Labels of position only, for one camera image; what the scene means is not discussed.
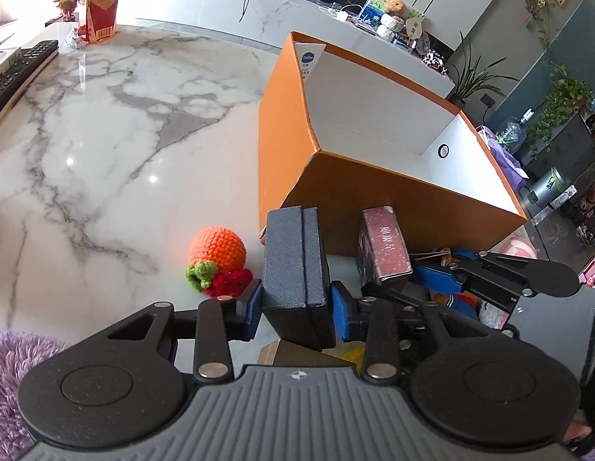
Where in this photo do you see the blue water bottle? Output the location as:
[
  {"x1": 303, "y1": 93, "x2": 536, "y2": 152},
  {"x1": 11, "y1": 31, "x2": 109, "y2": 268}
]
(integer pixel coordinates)
[{"x1": 497, "y1": 109, "x2": 535, "y2": 155}]

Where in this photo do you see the blue floral card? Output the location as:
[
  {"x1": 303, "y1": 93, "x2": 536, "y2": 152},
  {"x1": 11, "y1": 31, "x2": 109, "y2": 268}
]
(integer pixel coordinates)
[{"x1": 361, "y1": 0, "x2": 391, "y2": 28}]

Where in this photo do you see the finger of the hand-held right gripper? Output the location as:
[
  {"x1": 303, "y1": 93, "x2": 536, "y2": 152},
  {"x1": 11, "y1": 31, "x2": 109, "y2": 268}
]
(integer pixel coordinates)
[
  {"x1": 449, "y1": 247, "x2": 555, "y2": 272},
  {"x1": 408, "y1": 262, "x2": 536, "y2": 315}
]

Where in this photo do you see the leafy green pothos plant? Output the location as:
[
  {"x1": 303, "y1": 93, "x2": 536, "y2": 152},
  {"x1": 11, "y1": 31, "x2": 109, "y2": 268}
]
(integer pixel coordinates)
[{"x1": 527, "y1": 64, "x2": 593, "y2": 157}]

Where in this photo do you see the brown cardboard box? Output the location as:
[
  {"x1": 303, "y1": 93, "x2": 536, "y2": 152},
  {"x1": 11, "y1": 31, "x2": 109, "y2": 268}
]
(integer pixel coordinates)
[{"x1": 256, "y1": 338, "x2": 361, "y2": 371}]

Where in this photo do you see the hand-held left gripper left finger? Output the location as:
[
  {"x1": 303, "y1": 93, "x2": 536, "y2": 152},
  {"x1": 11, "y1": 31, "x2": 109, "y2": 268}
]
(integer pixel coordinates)
[{"x1": 108, "y1": 281, "x2": 264, "y2": 385}]

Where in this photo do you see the white marble tv console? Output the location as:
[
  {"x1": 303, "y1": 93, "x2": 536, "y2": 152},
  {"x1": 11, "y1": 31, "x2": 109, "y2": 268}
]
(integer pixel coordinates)
[{"x1": 0, "y1": 0, "x2": 458, "y2": 103}]

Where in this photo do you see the small red plant figurine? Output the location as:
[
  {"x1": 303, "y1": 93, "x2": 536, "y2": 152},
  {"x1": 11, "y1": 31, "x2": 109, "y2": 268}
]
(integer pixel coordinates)
[{"x1": 54, "y1": 0, "x2": 83, "y2": 23}]

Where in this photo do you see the dark red patterned box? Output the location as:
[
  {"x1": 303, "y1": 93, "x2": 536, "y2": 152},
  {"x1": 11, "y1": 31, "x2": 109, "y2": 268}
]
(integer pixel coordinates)
[{"x1": 356, "y1": 206, "x2": 414, "y2": 290}]

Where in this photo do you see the dark grey box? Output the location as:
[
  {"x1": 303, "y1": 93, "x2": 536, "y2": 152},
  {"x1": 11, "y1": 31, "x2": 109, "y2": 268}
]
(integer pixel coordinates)
[{"x1": 261, "y1": 206, "x2": 337, "y2": 352}]

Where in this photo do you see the dark cabinet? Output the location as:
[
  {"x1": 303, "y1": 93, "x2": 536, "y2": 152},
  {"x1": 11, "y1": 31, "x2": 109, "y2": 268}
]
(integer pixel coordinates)
[{"x1": 519, "y1": 113, "x2": 595, "y2": 224}]

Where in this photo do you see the cow figurine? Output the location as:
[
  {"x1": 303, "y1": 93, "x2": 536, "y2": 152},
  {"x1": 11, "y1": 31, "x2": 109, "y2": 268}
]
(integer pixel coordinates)
[{"x1": 421, "y1": 50, "x2": 450, "y2": 76}]

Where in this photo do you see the orange cardboard storage box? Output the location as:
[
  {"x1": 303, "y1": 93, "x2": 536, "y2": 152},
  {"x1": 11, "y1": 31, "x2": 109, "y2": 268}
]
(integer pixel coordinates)
[{"x1": 258, "y1": 31, "x2": 528, "y2": 270}]

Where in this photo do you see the pink heater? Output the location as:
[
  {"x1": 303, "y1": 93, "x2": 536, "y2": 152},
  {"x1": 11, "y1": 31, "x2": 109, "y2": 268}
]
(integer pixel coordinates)
[{"x1": 498, "y1": 237, "x2": 539, "y2": 262}]

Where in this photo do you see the smartphone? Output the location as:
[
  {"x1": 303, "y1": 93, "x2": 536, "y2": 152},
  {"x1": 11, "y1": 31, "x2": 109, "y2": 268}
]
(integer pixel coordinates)
[{"x1": 578, "y1": 256, "x2": 595, "y2": 290}]

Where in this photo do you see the white crochet pot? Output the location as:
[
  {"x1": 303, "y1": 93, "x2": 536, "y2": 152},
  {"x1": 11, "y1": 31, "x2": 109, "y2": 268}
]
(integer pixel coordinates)
[{"x1": 378, "y1": 12, "x2": 405, "y2": 40}]

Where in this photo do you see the tall potted plant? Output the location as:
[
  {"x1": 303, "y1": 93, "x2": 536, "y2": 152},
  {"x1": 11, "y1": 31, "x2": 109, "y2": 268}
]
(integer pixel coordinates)
[{"x1": 449, "y1": 33, "x2": 517, "y2": 109}]

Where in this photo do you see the yellow object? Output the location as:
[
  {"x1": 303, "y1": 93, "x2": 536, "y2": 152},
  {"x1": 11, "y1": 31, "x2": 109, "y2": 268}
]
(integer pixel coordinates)
[{"x1": 341, "y1": 346, "x2": 366, "y2": 373}]

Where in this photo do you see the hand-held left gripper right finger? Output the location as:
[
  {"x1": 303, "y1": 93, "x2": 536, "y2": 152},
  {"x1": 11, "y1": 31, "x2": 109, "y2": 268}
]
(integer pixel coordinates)
[{"x1": 329, "y1": 281, "x2": 488, "y2": 384}]

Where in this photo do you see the purple fluffy cushion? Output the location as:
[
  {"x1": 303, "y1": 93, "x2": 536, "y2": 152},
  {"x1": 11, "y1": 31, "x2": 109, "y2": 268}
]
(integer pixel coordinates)
[{"x1": 0, "y1": 329, "x2": 73, "y2": 461}]

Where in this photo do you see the crochet orange with red flower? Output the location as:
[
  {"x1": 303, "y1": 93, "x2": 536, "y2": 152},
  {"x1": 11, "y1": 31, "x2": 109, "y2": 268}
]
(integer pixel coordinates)
[{"x1": 184, "y1": 226, "x2": 254, "y2": 298}]

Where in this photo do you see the red and yellow carton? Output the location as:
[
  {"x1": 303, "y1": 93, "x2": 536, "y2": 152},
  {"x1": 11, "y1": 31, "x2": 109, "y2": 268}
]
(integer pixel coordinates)
[{"x1": 81, "y1": 0, "x2": 123, "y2": 43}]

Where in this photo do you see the hanging vine plant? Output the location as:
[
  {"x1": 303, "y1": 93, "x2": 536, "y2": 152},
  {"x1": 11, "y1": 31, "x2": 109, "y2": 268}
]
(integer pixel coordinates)
[{"x1": 519, "y1": 0, "x2": 558, "y2": 50}]

